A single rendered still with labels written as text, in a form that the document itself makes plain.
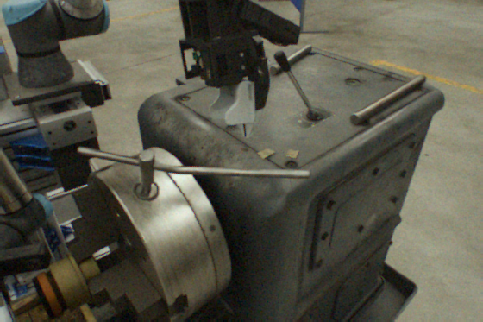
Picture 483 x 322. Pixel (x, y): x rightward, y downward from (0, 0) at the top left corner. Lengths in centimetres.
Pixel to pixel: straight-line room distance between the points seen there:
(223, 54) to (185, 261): 33
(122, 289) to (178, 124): 31
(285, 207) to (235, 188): 10
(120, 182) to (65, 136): 54
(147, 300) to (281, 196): 27
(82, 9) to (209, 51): 75
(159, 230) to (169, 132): 24
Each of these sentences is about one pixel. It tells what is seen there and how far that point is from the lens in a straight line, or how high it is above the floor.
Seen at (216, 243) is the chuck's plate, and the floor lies 115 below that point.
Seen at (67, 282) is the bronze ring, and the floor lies 111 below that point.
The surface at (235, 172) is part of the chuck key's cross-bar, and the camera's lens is 52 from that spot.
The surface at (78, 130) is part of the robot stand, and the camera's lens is 114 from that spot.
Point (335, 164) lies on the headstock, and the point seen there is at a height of 124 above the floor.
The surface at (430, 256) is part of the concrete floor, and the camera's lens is 231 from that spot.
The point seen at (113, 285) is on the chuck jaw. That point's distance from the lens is 66.
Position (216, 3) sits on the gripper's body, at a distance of 45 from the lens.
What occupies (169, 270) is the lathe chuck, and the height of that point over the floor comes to 115.
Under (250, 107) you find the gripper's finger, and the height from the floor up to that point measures 138.
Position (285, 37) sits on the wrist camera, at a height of 146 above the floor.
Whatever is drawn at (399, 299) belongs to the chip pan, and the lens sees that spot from 138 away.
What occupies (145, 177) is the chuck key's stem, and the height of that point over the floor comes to 127.
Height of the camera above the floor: 162
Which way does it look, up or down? 34 degrees down
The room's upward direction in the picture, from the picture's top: straight up
